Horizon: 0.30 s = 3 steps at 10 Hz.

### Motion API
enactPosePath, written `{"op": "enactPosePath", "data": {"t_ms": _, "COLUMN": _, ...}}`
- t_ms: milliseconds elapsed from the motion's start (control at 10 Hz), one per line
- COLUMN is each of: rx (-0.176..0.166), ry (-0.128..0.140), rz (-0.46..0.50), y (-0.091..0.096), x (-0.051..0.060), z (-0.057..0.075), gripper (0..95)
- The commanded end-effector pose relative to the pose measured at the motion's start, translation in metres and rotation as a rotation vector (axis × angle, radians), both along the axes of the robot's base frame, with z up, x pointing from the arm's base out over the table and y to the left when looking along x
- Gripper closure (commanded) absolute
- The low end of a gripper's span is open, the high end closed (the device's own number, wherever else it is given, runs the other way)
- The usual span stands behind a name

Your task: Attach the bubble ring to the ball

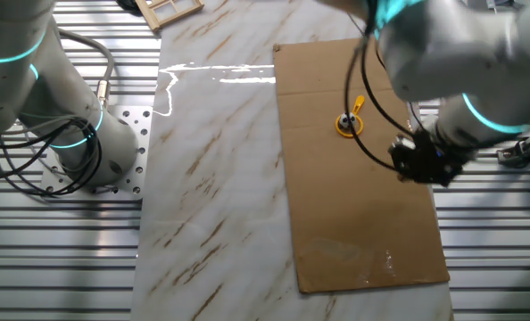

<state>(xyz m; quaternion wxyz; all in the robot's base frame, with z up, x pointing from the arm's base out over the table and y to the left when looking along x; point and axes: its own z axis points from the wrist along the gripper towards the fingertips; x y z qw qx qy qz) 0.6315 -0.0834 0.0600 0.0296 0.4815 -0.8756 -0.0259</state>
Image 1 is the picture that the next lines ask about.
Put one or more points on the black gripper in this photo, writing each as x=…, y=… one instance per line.
x=445, y=158

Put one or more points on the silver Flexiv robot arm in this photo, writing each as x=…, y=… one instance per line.
x=452, y=49

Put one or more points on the small black white soccer ball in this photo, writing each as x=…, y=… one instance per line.
x=348, y=120

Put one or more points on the brown cardboard sheet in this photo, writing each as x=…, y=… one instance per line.
x=350, y=214

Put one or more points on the metal corner bracket with screw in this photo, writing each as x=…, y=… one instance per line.
x=515, y=156

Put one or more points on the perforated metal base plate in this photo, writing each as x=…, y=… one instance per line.
x=135, y=120

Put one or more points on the small wooden window frame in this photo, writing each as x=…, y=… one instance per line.
x=158, y=15

